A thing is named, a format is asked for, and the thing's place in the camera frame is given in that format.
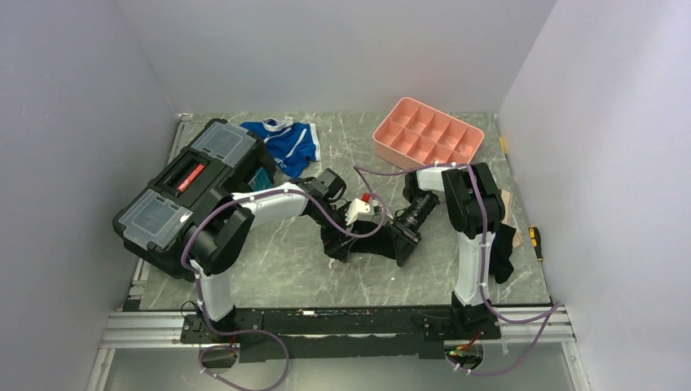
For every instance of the yellow black screwdriver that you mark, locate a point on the yellow black screwdriver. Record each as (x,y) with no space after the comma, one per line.
(535,237)

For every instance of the brown cardboard piece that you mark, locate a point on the brown cardboard piece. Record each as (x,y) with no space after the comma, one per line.
(509,219)

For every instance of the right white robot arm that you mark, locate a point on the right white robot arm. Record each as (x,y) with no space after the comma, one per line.
(475,210)

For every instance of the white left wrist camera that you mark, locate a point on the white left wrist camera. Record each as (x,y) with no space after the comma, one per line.
(361,210)

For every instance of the pink divided organizer tray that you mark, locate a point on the pink divided organizer tray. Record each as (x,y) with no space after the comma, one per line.
(415,134)

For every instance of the black plastic toolbox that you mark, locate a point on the black plastic toolbox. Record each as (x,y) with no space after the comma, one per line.
(220,161)

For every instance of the aluminium frame rail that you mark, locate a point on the aluminium frame rail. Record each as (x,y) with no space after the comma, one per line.
(136,330)

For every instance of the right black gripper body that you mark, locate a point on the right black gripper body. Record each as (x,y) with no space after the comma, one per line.
(407,228)

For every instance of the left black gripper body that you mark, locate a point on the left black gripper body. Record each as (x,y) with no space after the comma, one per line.
(332,222)

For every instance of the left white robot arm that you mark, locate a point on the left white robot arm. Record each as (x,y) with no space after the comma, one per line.
(213,247)

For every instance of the blue white underwear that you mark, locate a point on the blue white underwear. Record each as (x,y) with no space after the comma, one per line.
(292,144)

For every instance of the black white underwear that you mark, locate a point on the black white underwear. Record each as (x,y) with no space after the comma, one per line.
(382,243)

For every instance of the black cloth at right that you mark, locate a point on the black cloth at right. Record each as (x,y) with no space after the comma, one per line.
(500,265)

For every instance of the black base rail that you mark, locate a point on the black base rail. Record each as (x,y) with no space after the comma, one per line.
(351,332)

